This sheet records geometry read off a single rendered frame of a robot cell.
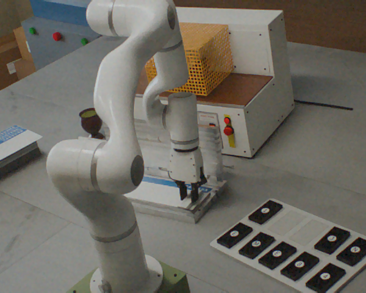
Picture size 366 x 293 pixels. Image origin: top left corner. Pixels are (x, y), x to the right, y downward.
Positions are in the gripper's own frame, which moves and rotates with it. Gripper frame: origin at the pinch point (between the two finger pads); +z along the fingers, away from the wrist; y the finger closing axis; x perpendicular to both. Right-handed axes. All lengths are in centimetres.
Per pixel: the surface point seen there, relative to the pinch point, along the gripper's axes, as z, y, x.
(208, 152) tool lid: -10.0, 1.3, 10.9
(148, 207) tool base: 4.0, -11.1, -6.4
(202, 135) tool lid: -15.6, -0.4, 10.4
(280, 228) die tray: 4.4, 31.5, -1.9
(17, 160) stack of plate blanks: 1, -76, 4
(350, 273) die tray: 7, 56, -13
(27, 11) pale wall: 3, -309, 258
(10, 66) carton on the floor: 33, -288, 211
